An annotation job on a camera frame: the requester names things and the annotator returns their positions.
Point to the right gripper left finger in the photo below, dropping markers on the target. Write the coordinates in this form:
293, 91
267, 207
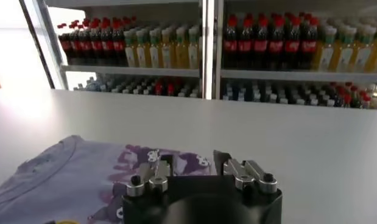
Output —
151, 179

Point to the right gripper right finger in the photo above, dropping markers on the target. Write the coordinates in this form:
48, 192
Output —
252, 176

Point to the purple printed T-shirt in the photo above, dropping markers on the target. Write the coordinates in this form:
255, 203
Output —
69, 182

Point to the grey metal shelving unit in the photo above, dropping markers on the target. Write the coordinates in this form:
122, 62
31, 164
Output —
298, 76
130, 71

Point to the cola bottle red cap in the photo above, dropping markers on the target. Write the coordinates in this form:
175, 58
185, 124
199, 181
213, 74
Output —
119, 45
308, 45
65, 45
292, 45
96, 45
85, 45
230, 45
245, 45
276, 45
75, 45
260, 45
107, 45

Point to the black metal frame post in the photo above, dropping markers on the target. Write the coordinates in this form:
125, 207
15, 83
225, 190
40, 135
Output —
39, 48

